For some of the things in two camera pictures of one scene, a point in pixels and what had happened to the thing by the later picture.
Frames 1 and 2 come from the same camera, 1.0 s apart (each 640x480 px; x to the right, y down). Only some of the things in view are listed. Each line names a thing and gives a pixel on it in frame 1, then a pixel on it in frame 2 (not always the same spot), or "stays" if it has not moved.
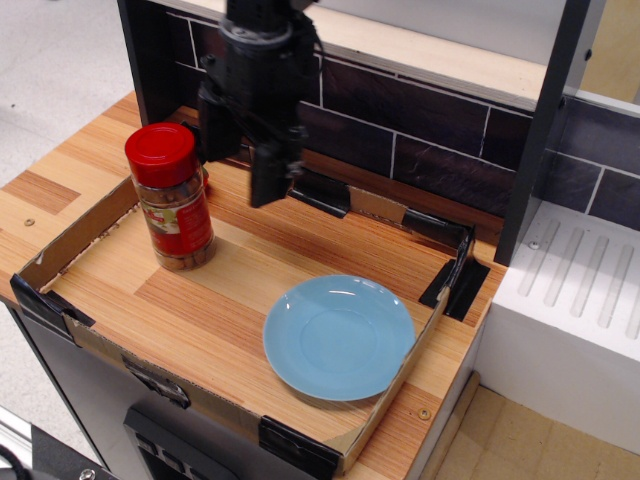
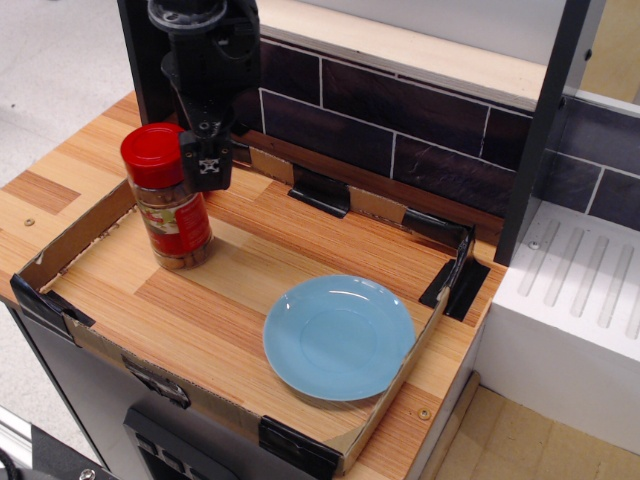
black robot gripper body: x=259 y=75 to x=213 y=58
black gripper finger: x=274 y=167 to x=207 y=162
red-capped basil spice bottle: x=170 y=183 stays
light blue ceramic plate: x=338 y=337 stays
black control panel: x=186 y=444 stays
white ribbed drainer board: x=562 y=341 stays
